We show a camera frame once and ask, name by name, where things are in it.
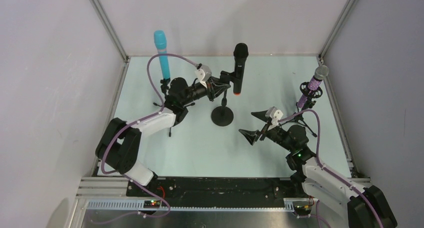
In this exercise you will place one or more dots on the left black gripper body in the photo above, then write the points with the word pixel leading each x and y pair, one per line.
pixel 210 91

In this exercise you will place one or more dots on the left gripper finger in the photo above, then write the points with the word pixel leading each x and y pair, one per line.
pixel 217 90
pixel 218 82

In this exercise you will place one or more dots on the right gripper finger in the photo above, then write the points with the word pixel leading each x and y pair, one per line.
pixel 261 115
pixel 251 136

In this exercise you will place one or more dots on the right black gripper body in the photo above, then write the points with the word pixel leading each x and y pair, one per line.
pixel 265 129

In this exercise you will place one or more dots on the black round base stand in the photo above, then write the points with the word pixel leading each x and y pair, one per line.
pixel 222 115

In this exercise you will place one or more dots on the black orange-tipped microphone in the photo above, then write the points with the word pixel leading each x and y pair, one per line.
pixel 240 55

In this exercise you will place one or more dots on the black tripod clip stand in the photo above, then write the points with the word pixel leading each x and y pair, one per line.
pixel 171 88

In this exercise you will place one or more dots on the purple glitter microphone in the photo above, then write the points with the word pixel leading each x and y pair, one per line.
pixel 310 91

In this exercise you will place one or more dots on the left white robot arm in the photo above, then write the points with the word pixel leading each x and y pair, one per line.
pixel 120 143

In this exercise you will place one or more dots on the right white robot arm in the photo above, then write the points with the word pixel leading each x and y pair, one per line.
pixel 359 206

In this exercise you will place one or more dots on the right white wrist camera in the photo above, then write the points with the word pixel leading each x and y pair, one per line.
pixel 272 117

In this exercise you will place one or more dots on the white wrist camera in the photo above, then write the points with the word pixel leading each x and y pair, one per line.
pixel 272 117
pixel 203 73

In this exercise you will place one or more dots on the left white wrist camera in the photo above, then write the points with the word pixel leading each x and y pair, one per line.
pixel 203 73

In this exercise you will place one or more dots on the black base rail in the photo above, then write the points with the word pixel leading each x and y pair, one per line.
pixel 227 192

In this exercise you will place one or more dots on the white toothed cable duct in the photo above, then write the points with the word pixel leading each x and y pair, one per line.
pixel 141 205

